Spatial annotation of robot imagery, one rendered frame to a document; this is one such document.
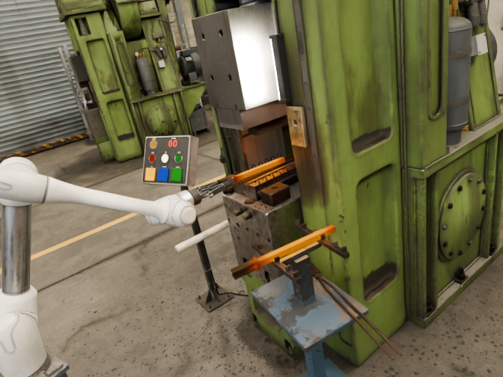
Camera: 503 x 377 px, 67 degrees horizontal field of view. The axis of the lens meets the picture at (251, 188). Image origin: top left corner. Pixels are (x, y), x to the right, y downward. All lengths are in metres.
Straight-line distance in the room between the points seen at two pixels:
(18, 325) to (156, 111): 5.31
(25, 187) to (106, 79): 5.20
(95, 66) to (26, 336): 5.31
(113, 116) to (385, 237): 5.33
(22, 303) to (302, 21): 1.55
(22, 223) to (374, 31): 1.61
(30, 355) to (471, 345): 2.03
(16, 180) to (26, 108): 8.04
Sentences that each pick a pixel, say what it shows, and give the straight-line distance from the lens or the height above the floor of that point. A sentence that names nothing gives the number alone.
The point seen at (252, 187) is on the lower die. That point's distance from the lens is 1.82.
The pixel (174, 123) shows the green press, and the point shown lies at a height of 0.40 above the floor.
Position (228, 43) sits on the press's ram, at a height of 1.64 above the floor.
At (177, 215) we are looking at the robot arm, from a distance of 1.46.
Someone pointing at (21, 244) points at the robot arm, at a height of 1.08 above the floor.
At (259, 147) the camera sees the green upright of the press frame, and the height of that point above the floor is 1.07.
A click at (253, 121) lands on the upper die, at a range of 1.75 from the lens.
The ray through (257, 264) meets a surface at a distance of 1.37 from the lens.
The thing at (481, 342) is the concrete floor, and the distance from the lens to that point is 2.42.
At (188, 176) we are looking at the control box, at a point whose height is 1.00.
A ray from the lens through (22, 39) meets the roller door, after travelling 9.58.
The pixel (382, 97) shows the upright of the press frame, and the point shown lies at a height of 1.30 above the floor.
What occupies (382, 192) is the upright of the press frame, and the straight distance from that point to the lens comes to 1.94.
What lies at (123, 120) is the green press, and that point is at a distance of 6.69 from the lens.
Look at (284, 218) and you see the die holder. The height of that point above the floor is 0.85.
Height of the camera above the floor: 1.69
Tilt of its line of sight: 23 degrees down
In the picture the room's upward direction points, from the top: 11 degrees counter-clockwise
